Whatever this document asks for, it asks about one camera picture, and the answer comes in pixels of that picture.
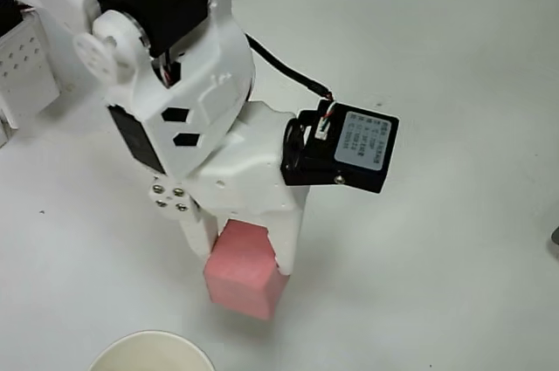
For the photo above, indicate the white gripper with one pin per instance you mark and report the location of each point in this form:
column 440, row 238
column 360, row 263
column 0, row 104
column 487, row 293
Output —
column 244, row 179

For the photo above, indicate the pink foam cube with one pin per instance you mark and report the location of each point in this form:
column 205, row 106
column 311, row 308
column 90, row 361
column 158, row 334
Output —
column 240, row 275

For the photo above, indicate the white paper cup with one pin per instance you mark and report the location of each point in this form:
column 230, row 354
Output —
column 148, row 351

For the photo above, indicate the grey object at edge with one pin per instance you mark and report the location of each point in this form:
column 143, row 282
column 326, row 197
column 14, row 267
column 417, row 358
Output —
column 555, row 240

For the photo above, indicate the black camera box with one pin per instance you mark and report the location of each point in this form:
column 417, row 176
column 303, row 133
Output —
column 362, row 148

